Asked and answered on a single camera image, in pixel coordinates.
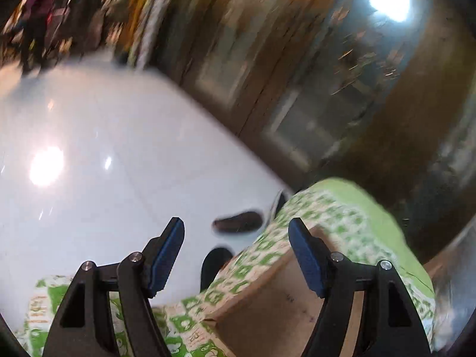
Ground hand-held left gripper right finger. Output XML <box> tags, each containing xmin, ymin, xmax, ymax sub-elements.
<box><xmin>289</xmin><ymin>217</ymin><xmax>432</xmax><ymax>357</ymax></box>

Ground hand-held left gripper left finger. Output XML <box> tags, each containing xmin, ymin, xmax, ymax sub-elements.
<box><xmin>42</xmin><ymin>216</ymin><xmax>185</xmax><ymax>357</ymax></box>

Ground brown cardboard box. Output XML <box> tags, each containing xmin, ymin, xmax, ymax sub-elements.
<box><xmin>206</xmin><ymin>226</ymin><xmax>367</xmax><ymax>357</ymax></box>

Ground green printed blanket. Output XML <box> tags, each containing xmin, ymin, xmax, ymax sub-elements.
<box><xmin>24</xmin><ymin>178</ymin><xmax>436</xmax><ymax>357</ymax></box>

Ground black and white shoe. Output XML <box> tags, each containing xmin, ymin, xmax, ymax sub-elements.
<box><xmin>267</xmin><ymin>190</ymin><xmax>294</xmax><ymax>228</ymax></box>

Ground brown slipper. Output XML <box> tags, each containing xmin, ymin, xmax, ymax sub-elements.
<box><xmin>213</xmin><ymin>211</ymin><xmax>263</xmax><ymax>232</ymax></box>

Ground wooden cabinet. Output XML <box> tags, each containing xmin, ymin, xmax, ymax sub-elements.
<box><xmin>175</xmin><ymin>0</ymin><xmax>452</xmax><ymax>183</ymax></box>

